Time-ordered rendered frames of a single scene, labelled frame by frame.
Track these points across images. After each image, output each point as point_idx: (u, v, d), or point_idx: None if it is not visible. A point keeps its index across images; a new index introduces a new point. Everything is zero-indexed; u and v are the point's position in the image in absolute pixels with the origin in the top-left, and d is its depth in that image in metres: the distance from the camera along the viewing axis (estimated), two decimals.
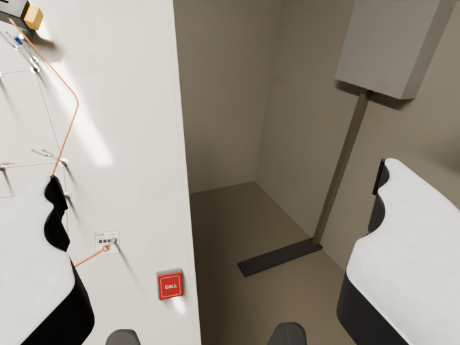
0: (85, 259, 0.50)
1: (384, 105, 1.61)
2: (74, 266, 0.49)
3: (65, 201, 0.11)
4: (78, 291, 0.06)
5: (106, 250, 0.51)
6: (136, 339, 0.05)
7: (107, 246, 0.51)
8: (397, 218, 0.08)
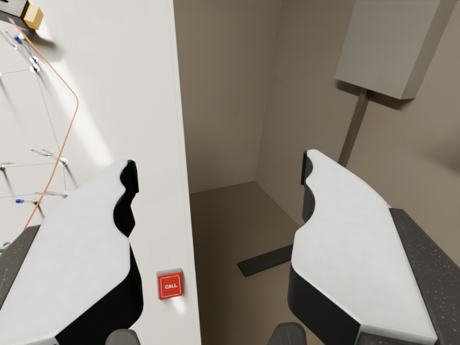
0: None
1: (384, 105, 1.61)
2: None
3: (137, 185, 0.12)
4: (131, 278, 0.07)
5: None
6: (136, 339, 0.05)
7: None
8: (326, 203, 0.08)
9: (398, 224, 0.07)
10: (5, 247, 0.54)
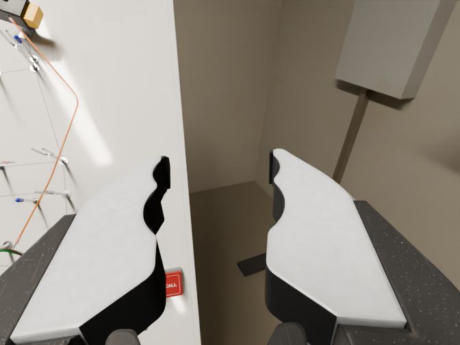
0: None
1: (384, 105, 1.61)
2: None
3: (169, 181, 0.12)
4: (155, 277, 0.07)
5: None
6: (136, 339, 0.05)
7: None
8: (294, 201, 0.08)
9: (363, 215, 0.08)
10: (5, 246, 0.54)
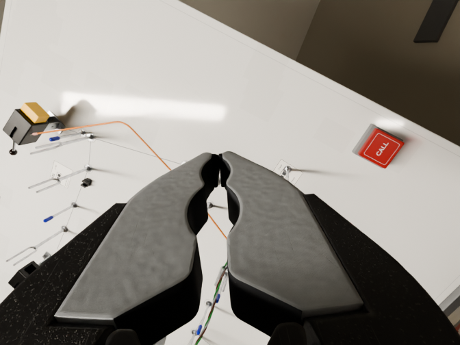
0: None
1: None
2: None
3: (217, 180, 0.12)
4: (192, 280, 0.06)
5: None
6: (136, 339, 0.05)
7: None
8: (249, 202, 0.09)
9: (313, 208, 0.08)
10: None
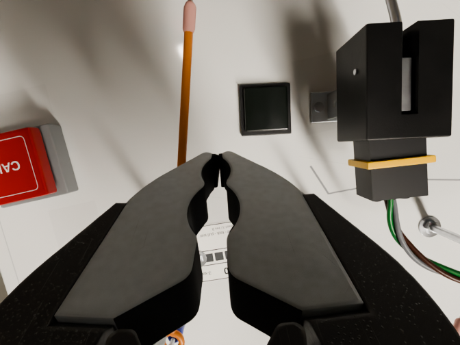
0: None
1: None
2: None
3: (217, 180, 0.12)
4: (192, 280, 0.06)
5: None
6: (136, 339, 0.05)
7: None
8: (249, 202, 0.09)
9: (313, 208, 0.08)
10: (441, 234, 0.21)
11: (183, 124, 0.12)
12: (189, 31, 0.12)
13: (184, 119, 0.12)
